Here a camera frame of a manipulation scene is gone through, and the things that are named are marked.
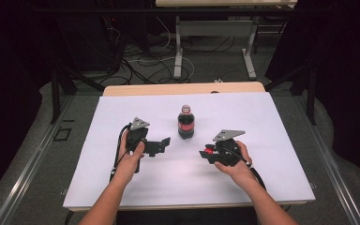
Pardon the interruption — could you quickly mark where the person's dark clothing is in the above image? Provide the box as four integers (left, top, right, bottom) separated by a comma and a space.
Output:
115, 206, 260, 225

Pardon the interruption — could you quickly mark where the white board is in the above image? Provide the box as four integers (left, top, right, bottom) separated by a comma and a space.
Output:
63, 92, 316, 210

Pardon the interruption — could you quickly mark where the white floor cable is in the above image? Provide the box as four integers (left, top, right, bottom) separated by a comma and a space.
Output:
127, 16, 196, 84

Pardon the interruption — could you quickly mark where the cola bottle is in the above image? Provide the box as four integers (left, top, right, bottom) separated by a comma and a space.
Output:
177, 104, 196, 141

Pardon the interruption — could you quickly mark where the wooden table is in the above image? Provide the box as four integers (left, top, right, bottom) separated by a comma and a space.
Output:
63, 82, 316, 212

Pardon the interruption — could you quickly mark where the white-legged desk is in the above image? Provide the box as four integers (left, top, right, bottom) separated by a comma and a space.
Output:
155, 0, 298, 81

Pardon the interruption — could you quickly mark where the black horizontal bar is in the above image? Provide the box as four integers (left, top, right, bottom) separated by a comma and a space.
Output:
32, 7, 326, 15

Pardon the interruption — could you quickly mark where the black floor outlet frame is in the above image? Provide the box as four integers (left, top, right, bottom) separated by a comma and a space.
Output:
52, 127, 73, 143

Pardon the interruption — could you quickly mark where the metal floor rail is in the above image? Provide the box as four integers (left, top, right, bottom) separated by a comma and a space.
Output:
0, 95, 76, 225
293, 95, 360, 225

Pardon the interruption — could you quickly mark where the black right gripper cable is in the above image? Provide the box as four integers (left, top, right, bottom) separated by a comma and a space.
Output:
224, 146, 267, 191

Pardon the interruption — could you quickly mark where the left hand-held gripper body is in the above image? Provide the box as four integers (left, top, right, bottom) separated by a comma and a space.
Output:
126, 116, 150, 157

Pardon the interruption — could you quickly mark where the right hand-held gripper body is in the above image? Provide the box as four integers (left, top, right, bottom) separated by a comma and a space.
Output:
212, 129, 247, 167

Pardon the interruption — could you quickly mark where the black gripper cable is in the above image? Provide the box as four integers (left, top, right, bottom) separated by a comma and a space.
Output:
109, 124, 133, 183
224, 146, 267, 191

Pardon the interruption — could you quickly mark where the black floor cable bundle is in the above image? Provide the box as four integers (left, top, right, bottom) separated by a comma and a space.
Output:
99, 15, 236, 86

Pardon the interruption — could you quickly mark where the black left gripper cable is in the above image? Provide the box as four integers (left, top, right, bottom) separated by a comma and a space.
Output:
109, 124, 133, 183

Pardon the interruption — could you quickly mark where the black metal stand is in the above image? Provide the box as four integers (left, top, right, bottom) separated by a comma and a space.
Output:
263, 64, 318, 127
50, 60, 106, 125

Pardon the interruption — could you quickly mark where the person's right hand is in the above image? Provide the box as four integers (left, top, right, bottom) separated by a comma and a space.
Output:
214, 141, 253, 186

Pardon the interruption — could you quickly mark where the person's left hand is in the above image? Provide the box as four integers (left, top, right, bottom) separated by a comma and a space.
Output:
113, 130, 145, 186

